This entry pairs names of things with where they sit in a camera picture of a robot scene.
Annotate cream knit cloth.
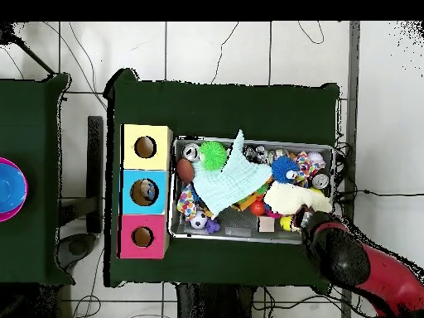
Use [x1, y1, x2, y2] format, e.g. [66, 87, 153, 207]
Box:
[263, 181, 333, 216]

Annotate plain wooden cube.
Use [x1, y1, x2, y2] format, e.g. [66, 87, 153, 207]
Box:
[258, 215, 276, 234]

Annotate shallow clear mesh bin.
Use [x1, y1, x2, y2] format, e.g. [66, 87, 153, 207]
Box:
[167, 134, 335, 247]

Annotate wooden box with three holes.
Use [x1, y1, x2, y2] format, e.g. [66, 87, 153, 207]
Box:
[117, 123, 174, 260]

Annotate blue spiky rubber ball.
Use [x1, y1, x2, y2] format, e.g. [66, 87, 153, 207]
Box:
[271, 155, 301, 186]

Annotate mint green knit cloth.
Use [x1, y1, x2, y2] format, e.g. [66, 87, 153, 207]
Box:
[191, 128, 274, 219]

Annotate black printed can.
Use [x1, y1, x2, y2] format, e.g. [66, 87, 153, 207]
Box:
[243, 145, 269, 165]

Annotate small black white soccer ball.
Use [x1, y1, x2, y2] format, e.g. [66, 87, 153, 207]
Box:
[189, 210, 209, 230]

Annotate green spiky rubber ball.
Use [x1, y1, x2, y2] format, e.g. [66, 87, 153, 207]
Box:
[198, 141, 229, 171]

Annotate colourful dotted cloth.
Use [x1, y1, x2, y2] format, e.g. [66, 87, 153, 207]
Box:
[176, 184, 200, 220]

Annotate small brown football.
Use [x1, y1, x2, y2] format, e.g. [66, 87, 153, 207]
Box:
[175, 157, 195, 184]

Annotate plain silver can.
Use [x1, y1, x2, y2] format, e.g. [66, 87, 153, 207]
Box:
[181, 142, 200, 162]

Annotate dark green tablecloth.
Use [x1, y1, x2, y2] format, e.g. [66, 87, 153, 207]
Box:
[103, 67, 341, 288]
[0, 73, 75, 286]

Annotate black upright panel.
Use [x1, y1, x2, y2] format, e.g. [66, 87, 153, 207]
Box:
[86, 115, 104, 234]

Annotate pink bowl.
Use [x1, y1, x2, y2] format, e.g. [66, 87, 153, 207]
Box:
[0, 157, 30, 223]

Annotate blue bowl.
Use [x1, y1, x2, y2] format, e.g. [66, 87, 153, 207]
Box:
[0, 162, 27, 214]

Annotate black tripod pole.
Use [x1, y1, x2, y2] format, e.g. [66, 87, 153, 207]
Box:
[0, 22, 56, 76]

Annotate black floor power cable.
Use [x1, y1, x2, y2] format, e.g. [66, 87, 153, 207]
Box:
[355, 189, 424, 198]

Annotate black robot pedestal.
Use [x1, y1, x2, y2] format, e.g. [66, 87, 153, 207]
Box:
[175, 282, 258, 318]

